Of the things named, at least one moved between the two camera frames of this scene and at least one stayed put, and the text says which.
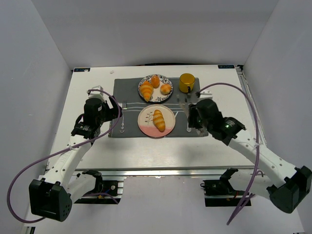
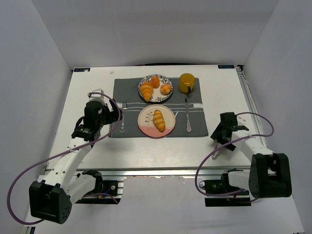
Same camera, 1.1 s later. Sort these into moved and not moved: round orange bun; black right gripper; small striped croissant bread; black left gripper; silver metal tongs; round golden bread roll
Moved: black right gripper; silver metal tongs
Not moved: black left gripper; round orange bun; round golden bread roll; small striped croissant bread
